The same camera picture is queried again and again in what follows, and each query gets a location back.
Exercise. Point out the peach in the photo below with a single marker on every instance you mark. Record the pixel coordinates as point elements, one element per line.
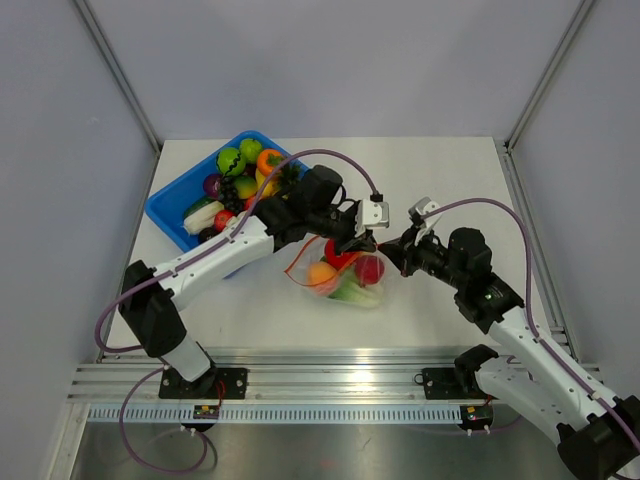
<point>321,274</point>

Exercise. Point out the yellow pepper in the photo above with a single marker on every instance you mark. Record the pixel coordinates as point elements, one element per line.
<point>268,187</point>

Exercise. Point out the left frame post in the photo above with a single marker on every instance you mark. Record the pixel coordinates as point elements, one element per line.
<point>107,53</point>

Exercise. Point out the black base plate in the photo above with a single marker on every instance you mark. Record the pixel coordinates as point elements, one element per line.
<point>225,383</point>
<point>446,383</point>

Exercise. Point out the small pineapple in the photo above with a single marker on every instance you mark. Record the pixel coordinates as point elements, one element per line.
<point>288,177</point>

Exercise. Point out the frame post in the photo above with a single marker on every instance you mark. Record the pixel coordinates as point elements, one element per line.
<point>107,53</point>
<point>551,69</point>

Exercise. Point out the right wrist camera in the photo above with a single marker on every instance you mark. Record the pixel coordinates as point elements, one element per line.
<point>423,214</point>

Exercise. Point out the white slotted cable duct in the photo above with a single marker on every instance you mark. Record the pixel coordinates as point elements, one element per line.
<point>276,414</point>

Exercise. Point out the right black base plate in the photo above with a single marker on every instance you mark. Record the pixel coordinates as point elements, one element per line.
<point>446,383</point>

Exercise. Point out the right frame post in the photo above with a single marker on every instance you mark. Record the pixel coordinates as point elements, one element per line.
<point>551,69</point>

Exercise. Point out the large red tomato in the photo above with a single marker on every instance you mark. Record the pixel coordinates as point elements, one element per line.
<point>369,269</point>

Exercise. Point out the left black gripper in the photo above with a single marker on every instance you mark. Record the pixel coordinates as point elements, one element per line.
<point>361,243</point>

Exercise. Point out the blue plastic basket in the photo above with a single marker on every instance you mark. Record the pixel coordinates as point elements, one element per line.
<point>181,179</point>

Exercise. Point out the white scallion stalk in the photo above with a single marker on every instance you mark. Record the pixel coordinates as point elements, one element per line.
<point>202,218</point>

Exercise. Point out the green cucumber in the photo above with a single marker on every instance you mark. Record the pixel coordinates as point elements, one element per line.
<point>197,205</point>

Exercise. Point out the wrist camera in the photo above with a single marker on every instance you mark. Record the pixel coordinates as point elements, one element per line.
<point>423,214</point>
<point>371,215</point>

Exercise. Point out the purple onion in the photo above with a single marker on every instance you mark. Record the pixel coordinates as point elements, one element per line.
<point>211,185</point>

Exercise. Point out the dark grape bunch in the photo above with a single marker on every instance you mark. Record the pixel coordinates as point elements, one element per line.
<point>228,196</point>

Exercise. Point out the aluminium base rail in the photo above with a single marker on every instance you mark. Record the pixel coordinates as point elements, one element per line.
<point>282,376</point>

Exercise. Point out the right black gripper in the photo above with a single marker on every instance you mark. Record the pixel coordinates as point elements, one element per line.
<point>405,250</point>

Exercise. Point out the green lettuce head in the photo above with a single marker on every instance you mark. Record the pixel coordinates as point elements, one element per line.
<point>351,292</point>

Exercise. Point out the dark purple eggplant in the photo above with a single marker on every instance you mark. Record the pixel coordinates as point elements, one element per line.
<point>206,234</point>

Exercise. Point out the clear zip top bag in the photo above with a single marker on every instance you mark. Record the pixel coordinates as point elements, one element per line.
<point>320,249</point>

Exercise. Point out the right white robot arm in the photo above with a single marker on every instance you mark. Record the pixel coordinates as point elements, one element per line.
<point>595,431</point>

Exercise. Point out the green yellow mango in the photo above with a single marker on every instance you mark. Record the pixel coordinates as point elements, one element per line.
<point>246,186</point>

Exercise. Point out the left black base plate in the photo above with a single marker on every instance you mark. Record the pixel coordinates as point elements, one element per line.
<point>225,383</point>

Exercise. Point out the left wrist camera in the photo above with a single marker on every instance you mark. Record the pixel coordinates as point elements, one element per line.
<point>371,215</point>

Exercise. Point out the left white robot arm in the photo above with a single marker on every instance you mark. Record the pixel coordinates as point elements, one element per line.
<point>154,297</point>

